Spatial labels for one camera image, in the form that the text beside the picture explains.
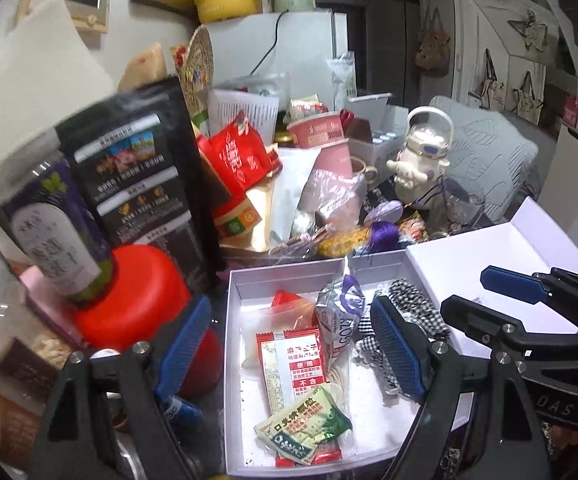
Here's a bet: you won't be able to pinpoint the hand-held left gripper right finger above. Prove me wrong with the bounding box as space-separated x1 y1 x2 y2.
369 295 552 480

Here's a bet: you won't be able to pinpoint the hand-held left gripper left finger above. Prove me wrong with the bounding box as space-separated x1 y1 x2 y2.
26 294 213 480

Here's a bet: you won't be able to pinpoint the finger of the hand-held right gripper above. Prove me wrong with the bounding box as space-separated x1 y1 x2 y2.
440 294 578 362
480 266 578 333

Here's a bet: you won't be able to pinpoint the checkered dress plush doll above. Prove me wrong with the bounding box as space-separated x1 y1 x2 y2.
354 279 450 403

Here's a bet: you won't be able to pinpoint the lavender gift box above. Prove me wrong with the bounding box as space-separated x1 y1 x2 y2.
221 196 578 478

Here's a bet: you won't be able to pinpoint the white fabric flower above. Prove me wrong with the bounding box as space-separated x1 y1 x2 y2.
329 355 355 403

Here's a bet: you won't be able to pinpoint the silver snack packet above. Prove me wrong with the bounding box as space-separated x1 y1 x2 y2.
314 257 370 366

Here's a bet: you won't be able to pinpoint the red white sachet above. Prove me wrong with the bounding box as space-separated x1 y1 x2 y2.
255 327 352 463

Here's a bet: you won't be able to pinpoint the green sachet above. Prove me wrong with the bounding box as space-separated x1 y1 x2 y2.
254 385 354 466

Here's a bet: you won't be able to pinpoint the blue tablet tube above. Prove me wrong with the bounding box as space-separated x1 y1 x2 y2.
161 392 204 423

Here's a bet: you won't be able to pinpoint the red canister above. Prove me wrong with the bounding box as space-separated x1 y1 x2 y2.
73 244 226 398

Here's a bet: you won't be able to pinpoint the clear drinking glass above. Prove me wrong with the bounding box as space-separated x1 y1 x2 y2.
442 180 486 233

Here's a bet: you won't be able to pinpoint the purple tassel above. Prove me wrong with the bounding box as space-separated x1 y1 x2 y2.
364 220 404 258

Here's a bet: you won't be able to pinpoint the yellow patterned packet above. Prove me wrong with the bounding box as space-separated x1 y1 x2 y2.
316 227 370 258

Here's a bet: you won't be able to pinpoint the white counter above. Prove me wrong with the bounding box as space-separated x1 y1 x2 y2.
539 125 578 216

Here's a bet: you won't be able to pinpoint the orange snack packet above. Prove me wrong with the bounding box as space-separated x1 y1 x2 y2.
211 195 270 241

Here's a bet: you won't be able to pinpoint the white cartoon water bottle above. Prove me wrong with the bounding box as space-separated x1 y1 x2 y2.
385 106 456 205

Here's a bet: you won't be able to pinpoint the beige ceramic mug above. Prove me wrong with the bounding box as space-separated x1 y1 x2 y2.
350 155 381 192

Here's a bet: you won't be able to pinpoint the black stand-up pouch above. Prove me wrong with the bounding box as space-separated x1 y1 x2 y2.
54 76 227 293

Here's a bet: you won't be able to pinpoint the cluster of clear food jars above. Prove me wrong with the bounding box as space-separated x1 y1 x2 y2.
0 127 117 461

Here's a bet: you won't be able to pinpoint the cream tote bag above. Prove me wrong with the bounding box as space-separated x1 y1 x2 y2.
472 49 507 108
506 70 545 126

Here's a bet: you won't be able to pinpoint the white foil pouch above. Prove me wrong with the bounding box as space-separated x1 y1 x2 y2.
269 147 322 241

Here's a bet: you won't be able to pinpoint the red snack packets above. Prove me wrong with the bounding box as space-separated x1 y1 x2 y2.
196 110 284 211

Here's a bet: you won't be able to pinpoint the pink tumbler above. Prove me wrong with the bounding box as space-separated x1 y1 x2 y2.
299 142 367 231

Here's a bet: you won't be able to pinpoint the grey open carton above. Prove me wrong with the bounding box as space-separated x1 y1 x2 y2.
345 92 411 171

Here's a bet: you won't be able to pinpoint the pink paper cup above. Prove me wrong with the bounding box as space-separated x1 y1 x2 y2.
286 111 346 149

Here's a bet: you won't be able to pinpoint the brown bear bag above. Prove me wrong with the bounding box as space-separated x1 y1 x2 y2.
414 27 452 78

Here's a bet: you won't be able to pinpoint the clear container with papers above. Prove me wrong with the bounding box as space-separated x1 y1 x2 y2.
208 74 290 146

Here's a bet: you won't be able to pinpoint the green white packet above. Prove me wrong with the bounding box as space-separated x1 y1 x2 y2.
325 52 358 102

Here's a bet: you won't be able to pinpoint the woven round fan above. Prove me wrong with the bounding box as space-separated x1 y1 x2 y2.
176 25 216 126

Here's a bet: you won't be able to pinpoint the beige packet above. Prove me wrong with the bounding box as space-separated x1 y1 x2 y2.
118 42 169 93

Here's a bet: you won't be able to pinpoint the white refrigerator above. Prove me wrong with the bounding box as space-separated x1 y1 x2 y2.
196 9 350 111

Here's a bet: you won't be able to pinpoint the white foam board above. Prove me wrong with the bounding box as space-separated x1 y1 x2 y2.
0 0 120 171

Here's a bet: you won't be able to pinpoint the black power cable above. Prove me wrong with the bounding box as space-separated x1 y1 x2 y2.
249 9 290 78

